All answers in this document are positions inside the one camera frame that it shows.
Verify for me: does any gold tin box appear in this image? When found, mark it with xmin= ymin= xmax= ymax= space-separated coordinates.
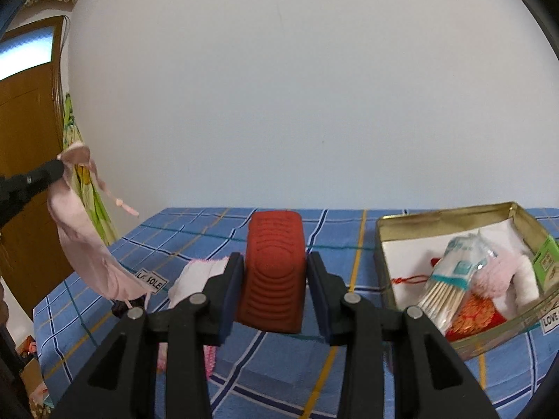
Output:
xmin=376 ymin=201 xmax=559 ymax=361

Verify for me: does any brown wooden door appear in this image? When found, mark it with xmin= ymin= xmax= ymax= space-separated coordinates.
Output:
xmin=0 ymin=15 xmax=77 ymax=319

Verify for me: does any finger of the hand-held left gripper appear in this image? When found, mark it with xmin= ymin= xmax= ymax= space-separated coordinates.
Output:
xmin=0 ymin=159 xmax=65 ymax=228

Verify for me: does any blue plaid bedsheet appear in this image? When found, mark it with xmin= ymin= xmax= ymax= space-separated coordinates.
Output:
xmin=32 ymin=207 xmax=559 ymax=419

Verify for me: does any red embroidered pouch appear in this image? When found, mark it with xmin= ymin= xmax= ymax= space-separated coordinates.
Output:
xmin=391 ymin=257 xmax=507 ymax=342

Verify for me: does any green tissue pack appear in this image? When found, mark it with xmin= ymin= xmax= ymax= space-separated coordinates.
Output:
xmin=532 ymin=235 xmax=559 ymax=293

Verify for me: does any pink fluffy cloth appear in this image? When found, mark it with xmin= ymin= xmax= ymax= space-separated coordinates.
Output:
xmin=474 ymin=253 xmax=520 ymax=304

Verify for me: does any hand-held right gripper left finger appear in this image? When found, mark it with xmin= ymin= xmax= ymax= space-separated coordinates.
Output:
xmin=50 ymin=252 xmax=245 ymax=419

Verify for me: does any white paper lining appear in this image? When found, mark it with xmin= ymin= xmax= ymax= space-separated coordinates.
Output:
xmin=382 ymin=218 xmax=533 ymax=310

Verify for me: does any white towel with pink trim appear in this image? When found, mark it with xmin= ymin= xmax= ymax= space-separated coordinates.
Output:
xmin=157 ymin=258 xmax=230 ymax=378

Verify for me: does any red ribbed sponge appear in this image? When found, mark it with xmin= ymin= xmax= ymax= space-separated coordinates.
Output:
xmin=236 ymin=210 xmax=306 ymax=332

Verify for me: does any bag of cotton swabs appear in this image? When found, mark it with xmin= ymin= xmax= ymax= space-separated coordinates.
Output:
xmin=417 ymin=233 xmax=499 ymax=332

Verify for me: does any floor clutter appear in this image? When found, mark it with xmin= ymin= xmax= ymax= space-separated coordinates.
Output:
xmin=16 ymin=335 xmax=51 ymax=406

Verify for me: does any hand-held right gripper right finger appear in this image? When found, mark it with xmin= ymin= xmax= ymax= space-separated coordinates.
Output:
xmin=306 ymin=252 xmax=499 ymax=419

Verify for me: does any green floral hanging cloth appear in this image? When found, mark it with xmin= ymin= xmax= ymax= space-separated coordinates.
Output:
xmin=61 ymin=91 xmax=118 ymax=245

